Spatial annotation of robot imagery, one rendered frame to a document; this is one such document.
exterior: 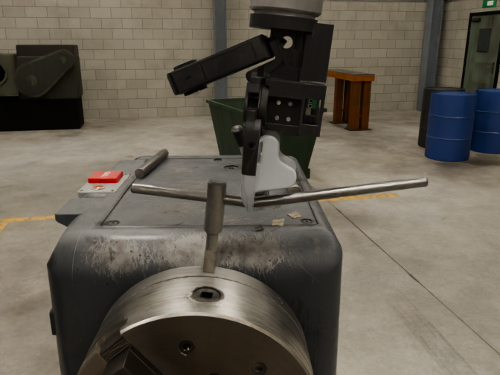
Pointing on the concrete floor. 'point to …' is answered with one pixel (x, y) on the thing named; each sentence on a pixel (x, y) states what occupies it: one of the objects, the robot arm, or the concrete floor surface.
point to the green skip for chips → (224, 140)
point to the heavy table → (352, 98)
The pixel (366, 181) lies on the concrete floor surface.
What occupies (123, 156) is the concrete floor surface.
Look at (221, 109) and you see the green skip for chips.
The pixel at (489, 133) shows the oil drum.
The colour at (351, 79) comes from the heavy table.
